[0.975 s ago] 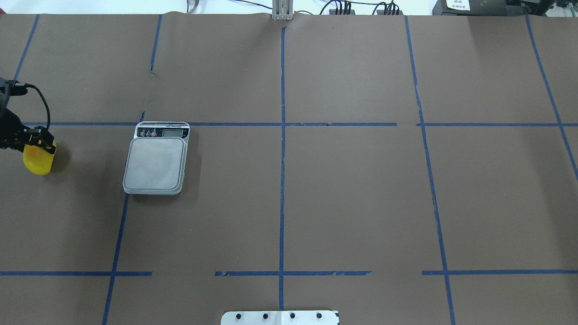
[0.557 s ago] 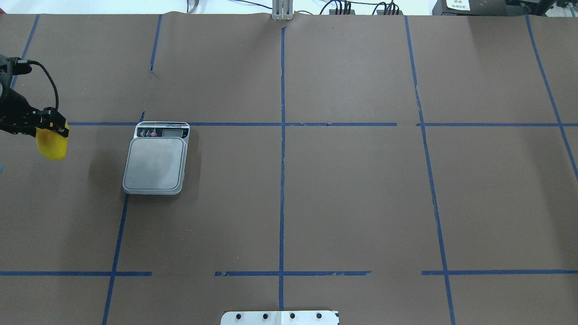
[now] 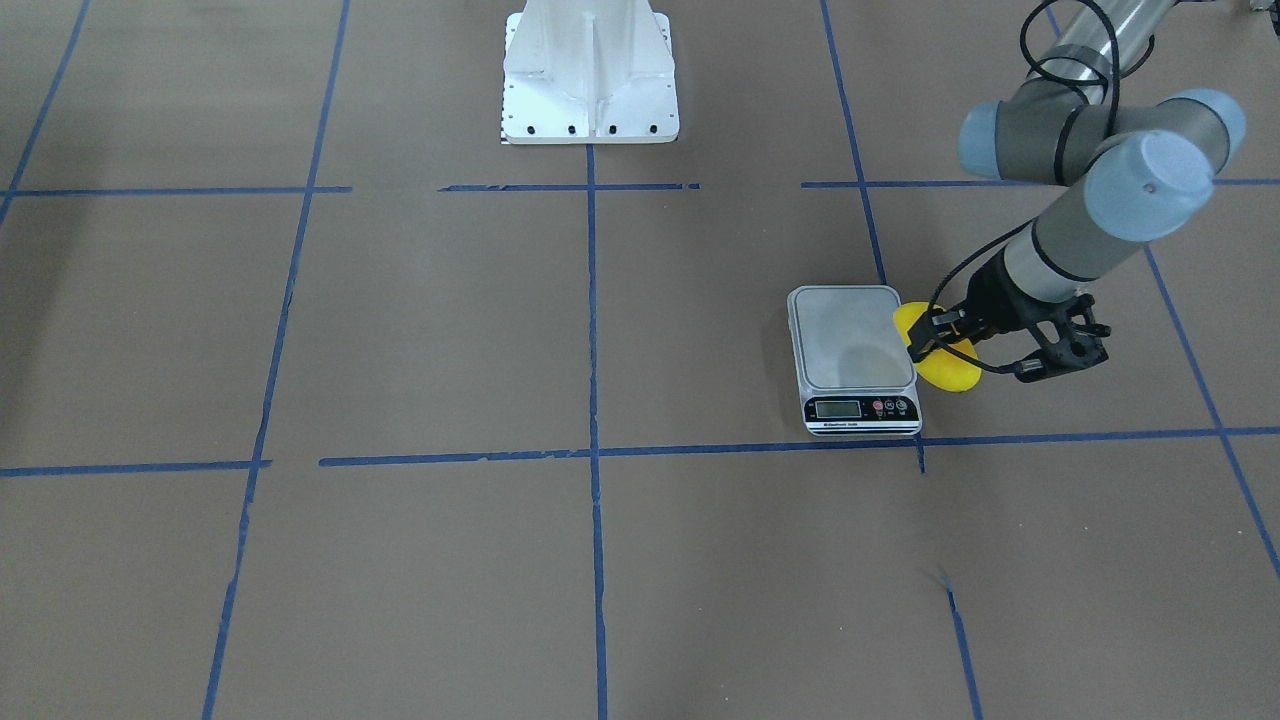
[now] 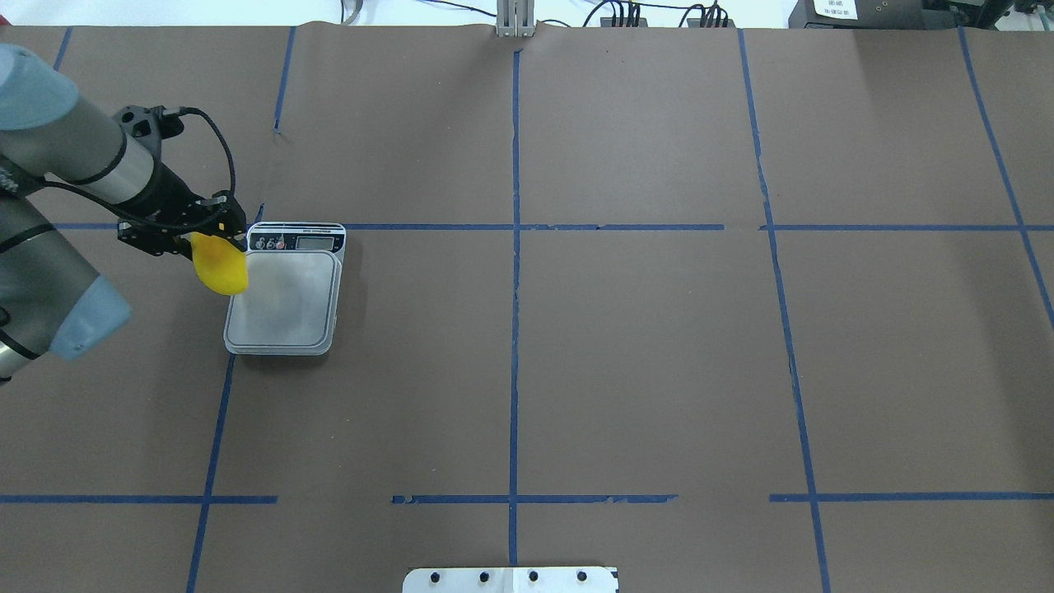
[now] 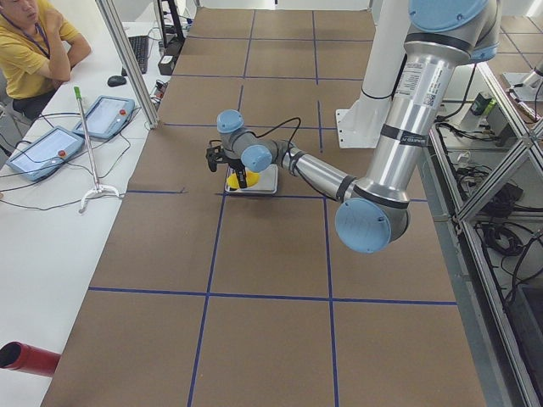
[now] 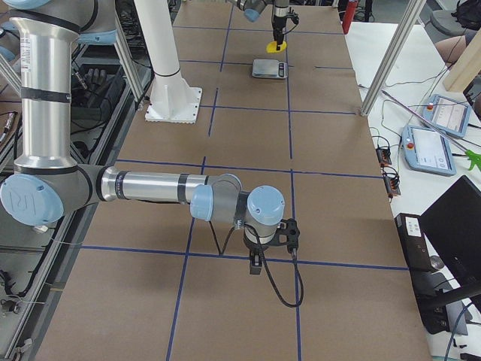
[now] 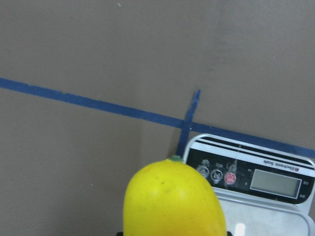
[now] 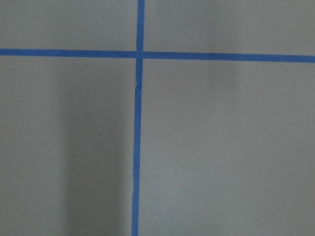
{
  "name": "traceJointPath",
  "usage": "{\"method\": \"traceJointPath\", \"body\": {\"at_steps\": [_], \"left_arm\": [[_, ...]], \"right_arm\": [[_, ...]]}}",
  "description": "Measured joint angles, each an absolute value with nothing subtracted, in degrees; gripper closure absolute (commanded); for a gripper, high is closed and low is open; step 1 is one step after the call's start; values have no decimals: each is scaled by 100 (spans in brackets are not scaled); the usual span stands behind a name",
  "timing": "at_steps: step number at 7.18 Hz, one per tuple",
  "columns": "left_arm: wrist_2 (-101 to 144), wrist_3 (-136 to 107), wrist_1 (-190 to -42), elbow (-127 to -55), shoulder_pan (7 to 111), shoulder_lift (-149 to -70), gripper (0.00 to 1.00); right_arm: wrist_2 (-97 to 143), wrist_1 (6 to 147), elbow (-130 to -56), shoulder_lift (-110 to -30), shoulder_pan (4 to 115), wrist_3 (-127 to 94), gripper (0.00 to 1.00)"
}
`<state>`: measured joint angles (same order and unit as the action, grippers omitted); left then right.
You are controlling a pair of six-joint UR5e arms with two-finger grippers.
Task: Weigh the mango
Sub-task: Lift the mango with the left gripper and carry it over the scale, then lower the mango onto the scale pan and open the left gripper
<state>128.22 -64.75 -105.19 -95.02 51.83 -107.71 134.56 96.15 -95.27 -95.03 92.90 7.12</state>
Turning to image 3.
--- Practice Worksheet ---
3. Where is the digital kitchen scale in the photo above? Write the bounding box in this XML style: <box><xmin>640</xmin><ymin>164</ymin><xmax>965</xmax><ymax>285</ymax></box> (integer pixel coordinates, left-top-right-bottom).
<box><xmin>787</xmin><ymin>284</ymin><xmax>923</xmax><ymax>437</ymax></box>

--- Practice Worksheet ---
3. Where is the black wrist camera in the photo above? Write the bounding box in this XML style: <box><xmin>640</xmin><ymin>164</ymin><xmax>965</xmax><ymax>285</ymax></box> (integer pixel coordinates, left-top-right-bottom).
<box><xmin>1014</xmin><ymin>292</ymin><xmax>1112</xmax><ymax>383</ymax></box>

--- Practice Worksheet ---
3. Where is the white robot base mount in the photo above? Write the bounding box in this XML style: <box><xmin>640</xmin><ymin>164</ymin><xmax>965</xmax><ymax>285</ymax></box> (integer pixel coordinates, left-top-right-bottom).
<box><xmin>500</xmin><ymin>1</ymin><xmax>681</xmax><ymax>145</ymax></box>

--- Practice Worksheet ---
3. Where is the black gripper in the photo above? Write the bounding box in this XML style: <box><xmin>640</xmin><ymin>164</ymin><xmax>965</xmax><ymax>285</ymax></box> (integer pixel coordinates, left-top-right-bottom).
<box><xmin>906</xmin><ymin>249</ymin><xmax>1042</xmax><ymax>363</ymax></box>

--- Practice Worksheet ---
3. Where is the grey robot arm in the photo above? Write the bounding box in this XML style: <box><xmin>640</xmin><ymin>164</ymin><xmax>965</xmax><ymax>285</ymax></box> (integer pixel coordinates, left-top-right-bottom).
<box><xmin>904</xmin><ymin>1</ymin><xmax>1247</xmax><ymax>382</ymax></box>

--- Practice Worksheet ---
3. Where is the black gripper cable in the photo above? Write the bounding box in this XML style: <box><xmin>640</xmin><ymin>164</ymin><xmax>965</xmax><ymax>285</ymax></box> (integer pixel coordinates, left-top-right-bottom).
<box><xmin>925</xmin><ymin>0</ymin><xmax>1126</xmax><ymax>375</ymax></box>

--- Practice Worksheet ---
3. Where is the yellow mango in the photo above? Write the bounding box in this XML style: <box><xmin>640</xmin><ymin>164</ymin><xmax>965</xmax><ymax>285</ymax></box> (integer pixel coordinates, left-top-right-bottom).
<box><xmin>892</xmin><ymin>302</ymin><xmax>984</xmax><ymax>393</ymax></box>

